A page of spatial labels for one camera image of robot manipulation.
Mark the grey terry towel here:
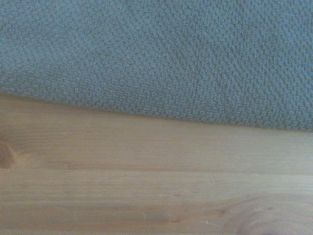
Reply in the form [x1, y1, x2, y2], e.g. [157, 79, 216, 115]
[0, 0, 313, 133]

